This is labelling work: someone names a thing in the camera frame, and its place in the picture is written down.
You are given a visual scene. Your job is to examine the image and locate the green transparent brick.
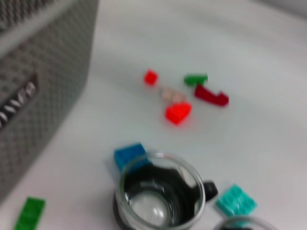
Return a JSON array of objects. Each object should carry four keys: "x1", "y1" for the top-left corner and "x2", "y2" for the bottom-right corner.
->
[{"x1": 184, "y1": 73, "x2": 209, "y2": 86}]

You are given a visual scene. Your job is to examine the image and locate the green flat brick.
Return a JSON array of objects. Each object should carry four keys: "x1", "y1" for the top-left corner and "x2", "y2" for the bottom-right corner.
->
[{"x1": 13, "y1": 196, "x2": 47, "y2": 230}]

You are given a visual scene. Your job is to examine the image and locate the dark red long brick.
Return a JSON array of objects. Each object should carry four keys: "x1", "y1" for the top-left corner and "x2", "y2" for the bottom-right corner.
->
[{"x1": 194, "y1": 85, "x2": 230, "y2": 107}]

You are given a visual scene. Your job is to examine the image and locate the small red brick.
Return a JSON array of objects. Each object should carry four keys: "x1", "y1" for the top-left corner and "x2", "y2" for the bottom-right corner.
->
[{"x1": 143, "y1": 69, "x2": 159, "y2": 86}]

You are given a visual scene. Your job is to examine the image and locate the teal square brick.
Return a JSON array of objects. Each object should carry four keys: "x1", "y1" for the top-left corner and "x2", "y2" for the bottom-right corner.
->
[{"x1": 215, "y1": 184, "x2": 258, "y2": 218}]

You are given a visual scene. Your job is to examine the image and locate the orange-red slope brick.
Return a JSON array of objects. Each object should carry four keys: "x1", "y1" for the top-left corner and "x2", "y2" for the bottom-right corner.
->
[{"x1": 165, "y1": 102, "x2": 193, "y2": 126}]

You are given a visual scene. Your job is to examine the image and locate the grey perforated storage bin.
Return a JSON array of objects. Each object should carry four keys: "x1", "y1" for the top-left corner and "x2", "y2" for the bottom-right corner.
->
[{"x1": 0, "y1": 0, "x2": 99, "y2": 202}]

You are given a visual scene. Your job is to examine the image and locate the glass teacup with black base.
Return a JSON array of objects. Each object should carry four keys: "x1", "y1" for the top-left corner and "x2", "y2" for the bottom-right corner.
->
[
  {"x1": 211, "y1": 215, "x2": 279, "y2": 230},
  {"x1": 114, "y1": 150, "x2": 219, "y2": 230}
]

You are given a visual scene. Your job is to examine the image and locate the blue square brick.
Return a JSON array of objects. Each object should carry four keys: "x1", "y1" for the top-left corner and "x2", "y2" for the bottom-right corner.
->
[{"x1": 114, "y1": 142, "x2": 154, "y2": 172}]

